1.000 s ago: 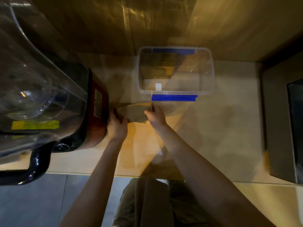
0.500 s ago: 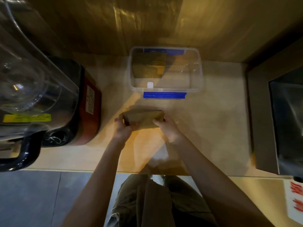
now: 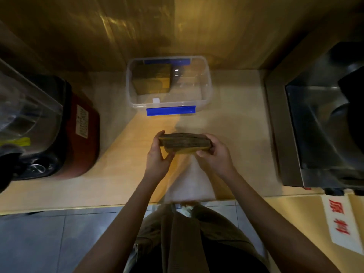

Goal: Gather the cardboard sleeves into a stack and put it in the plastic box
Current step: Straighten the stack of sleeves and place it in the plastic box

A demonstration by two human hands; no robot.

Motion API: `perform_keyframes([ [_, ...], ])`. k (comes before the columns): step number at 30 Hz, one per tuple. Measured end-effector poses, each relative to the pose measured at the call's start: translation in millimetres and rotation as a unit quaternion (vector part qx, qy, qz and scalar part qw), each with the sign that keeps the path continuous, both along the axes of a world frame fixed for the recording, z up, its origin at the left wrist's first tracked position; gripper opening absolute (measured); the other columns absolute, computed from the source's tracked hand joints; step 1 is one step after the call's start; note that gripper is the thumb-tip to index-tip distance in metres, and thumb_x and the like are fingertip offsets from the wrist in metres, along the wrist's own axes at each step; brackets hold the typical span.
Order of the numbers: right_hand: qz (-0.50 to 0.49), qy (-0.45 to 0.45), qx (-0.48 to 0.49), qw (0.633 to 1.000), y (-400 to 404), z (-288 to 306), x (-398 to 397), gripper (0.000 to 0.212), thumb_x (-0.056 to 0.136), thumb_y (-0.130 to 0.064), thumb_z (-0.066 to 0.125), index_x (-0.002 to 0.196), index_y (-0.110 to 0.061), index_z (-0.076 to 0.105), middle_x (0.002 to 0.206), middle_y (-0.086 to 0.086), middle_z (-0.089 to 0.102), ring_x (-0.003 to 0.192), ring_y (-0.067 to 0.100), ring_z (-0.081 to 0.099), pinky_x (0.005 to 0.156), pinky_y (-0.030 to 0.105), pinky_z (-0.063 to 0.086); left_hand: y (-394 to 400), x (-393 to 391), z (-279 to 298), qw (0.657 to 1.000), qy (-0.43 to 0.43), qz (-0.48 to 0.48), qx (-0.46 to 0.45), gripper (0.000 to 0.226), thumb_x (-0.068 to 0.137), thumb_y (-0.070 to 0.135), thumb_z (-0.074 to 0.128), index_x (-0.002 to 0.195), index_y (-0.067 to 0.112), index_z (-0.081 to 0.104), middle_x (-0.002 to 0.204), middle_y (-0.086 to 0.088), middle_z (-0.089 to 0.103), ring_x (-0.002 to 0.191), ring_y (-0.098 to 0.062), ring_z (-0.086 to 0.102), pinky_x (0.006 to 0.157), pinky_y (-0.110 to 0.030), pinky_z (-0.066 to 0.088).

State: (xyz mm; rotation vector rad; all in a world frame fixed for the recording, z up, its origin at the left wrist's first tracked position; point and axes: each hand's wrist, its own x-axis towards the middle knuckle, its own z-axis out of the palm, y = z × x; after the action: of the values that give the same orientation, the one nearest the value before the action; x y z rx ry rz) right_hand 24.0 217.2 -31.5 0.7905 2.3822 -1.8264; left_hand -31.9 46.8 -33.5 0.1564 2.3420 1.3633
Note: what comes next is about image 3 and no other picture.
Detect white plastic sheet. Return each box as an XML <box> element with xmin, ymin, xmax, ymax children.
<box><xmin>164</xmin><ymin>156</ymin><xmax>217</xmax><ymax>203</ymax></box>

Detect person's left forearm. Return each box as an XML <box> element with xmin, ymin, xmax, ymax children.
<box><xmin>73</xmin><ymin>173</ymin><xmax>161</xmax><ymax>273</ymax></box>

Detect stack of brown paper packets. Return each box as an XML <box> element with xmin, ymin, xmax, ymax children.
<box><xmin>159</xmin><ymin>133</ymin><xmax>212</xmax><ymax>154</ymax></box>

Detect clear blender jar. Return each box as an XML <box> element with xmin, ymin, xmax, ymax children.
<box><xmin>0</xmin><ymin>58</ymin><xmax>64</xmax><ymax>157</ymax></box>

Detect person's olive clothing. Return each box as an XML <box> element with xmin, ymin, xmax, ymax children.
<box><xmin>123</xmin><ymin>203</ymin><xmax>271</xmax><ymax>273</ymax></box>

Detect red black blender base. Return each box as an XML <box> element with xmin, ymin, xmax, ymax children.
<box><xmin>11</xmin><ymin>75</ymin><xmax>100</xmax><ymax>181</ymax></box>

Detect person's right hand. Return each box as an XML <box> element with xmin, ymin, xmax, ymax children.
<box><xmin>196</xmin><ymin>133</ymin><xmax>235</xmax><ymax>180</ymax></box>

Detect white label with red print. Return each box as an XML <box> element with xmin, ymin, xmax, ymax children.
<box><xmin>321</xmin><ymin>194</ymin><xmax>364</xmax><ymax>256</ymax></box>

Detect person's left hand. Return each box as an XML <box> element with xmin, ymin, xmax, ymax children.
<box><xmin>144</xmin><ymin>130</ymin><xmax>176</xmax><ymax>182</ymax></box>

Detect clear plastic container blue clips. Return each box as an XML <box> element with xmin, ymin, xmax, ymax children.
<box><xmin>126</xmin><ymin>56</ymin><xmax>213</xmax><ymax>116</ymax></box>

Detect person's right forearm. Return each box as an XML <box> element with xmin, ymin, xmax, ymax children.
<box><xmin>222</xmin><ymin>170</ymin><xmax>342</xmax><ymax>273</ymax></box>

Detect stack of packets in container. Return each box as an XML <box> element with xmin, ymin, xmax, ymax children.
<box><xmin>131</xmin><ymin>60</ymin><xmax>172</xmax><ymax>95</ymax></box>

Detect stainless steel sink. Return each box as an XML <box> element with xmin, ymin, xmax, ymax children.
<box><xmin>264</xmin><ymin>14</ymin><xmax>364</xmax><ymax>194</ymax></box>

